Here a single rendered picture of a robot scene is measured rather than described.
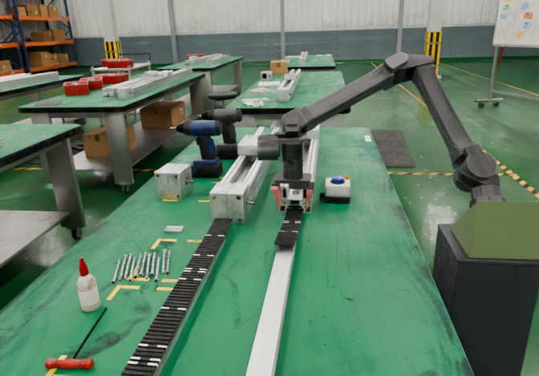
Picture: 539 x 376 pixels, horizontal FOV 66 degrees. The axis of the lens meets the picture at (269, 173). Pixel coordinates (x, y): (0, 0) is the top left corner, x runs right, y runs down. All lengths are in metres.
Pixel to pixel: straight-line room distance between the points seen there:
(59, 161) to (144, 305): 2.07
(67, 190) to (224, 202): 1.88
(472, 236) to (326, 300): 0.40
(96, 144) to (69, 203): 1.25
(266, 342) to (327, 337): 0.12
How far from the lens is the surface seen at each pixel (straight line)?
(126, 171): 3.69
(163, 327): 0.83
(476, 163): 1.20
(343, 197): 1.35
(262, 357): 0.75
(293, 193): 1.31
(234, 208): 1.21
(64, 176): 2.95
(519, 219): 1.13
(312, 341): 0.82
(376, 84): 1.29
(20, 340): 0.96
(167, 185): 1.44
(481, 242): 1.12
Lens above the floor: 1.32
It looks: 19 degrees down
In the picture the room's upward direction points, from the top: 2 degrees counter-clockwise
